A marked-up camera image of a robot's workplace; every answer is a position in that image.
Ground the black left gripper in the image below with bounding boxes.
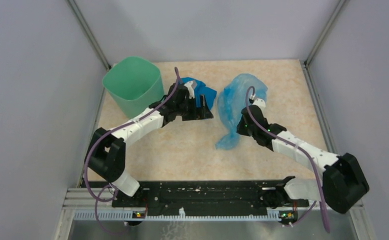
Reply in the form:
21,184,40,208
175,93,213,121

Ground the light blue translucent plastic bag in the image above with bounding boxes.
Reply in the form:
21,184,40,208
215,73,268,150

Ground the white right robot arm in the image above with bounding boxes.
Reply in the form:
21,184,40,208
237,105,370,214

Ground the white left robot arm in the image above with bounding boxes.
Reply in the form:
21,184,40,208
84,80,217,207

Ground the green plastic trash bin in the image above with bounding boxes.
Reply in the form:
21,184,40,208
102,56,165,119

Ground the dark blue crumpled bag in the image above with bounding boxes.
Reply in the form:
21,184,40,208
181,77,217,110

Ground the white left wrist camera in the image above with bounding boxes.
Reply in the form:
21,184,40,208
184,80,197,99

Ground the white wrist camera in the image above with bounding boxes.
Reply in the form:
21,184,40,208
249,94,266,109
184,80,197,99

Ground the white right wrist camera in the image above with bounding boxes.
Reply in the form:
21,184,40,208
249,94,266,109

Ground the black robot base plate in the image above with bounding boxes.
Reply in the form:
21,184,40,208
112,177,310,217

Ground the left aluminium frame post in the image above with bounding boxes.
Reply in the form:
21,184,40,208
65,0,112,71

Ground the aluminium frame post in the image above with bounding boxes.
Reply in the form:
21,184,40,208
303,0,350,69
65,0,112,71

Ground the right aluminium frame post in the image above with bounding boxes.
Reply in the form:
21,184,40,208
303,0,350,69

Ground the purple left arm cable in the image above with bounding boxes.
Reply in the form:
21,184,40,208
83,66,182,237

